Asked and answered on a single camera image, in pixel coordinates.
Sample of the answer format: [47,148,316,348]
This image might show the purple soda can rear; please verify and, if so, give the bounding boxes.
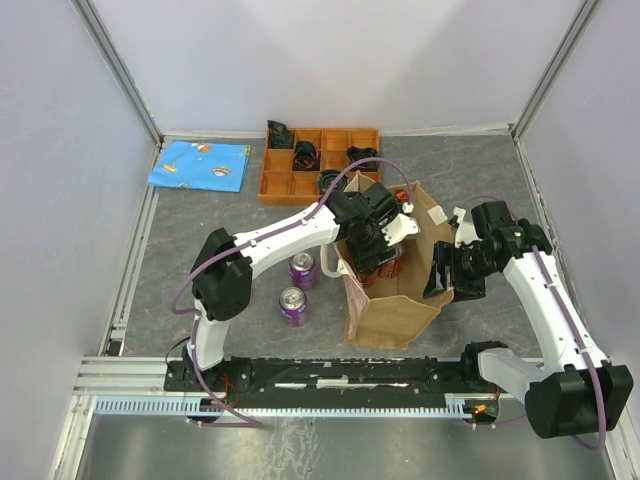
[289,251,316,291]

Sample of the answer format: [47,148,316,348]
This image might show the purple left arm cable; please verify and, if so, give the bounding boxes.
[170,156,416,429]

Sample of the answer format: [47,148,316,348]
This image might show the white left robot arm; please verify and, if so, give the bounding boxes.
[186,182,414,390]

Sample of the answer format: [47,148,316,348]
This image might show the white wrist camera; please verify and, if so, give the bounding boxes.
[449,207,479,248]
[382,202,421,246]

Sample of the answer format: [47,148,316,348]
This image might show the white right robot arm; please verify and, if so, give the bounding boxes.
[423,197,634,450]

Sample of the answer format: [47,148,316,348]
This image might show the purple soda can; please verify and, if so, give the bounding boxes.
[289,251,316,291]
[279,287,309,327]

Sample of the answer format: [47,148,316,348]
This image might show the light blue cable duct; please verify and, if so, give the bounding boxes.
[93,392,496,418]

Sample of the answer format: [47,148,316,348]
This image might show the blue yellow rolled tie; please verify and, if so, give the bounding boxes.
[317,169,348,195]

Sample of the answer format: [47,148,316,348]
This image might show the black rolled belt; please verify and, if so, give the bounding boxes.
[293,140,320,171]
[346,146,379,171]

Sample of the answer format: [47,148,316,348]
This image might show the purple soda can front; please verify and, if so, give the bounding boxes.
[279,287,309,327]

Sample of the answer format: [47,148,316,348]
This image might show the blue patterned cloth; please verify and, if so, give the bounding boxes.
[148,141,251,193]

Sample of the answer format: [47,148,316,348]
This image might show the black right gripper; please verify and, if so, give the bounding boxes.
[420,241,497,305]

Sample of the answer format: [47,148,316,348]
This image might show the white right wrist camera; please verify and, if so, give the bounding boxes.
[449,207,479,248]

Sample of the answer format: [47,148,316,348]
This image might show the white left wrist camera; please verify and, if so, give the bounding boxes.
[382,202,421,246]

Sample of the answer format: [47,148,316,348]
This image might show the black rolled belt right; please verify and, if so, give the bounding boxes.
[346,146,379,171]

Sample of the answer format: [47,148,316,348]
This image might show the dark patterned tie corner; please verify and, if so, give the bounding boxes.
[267,120,295,150]

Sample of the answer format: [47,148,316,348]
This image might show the orange compartment tray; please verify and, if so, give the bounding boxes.
[258,127,381,206]

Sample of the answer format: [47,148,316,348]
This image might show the black rolled belt middle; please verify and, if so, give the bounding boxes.
[293,140,320,171]

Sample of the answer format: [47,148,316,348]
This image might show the tan canvas tote bag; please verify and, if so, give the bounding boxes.
[333,181,454,350]

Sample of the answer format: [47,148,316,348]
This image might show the red cola can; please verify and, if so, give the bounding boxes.
[377,243,405,279]
[356,270,379,289]

